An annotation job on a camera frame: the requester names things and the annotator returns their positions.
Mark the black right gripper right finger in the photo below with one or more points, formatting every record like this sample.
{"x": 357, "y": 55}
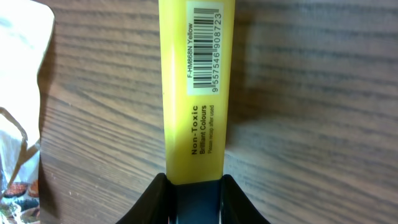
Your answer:
{"x": 235, "y": 207}

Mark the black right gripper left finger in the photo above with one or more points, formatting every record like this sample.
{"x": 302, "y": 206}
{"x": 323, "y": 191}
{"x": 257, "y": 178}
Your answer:
{"x": 154, "y": 205}

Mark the yellow highlighter pen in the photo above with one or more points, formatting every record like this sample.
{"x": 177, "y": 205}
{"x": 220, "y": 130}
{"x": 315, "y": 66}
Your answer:
{"x": 196, "y": 48}

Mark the beige brown snack pouch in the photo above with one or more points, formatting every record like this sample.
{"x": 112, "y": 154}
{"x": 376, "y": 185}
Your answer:
{"x": 26, "y": 32}

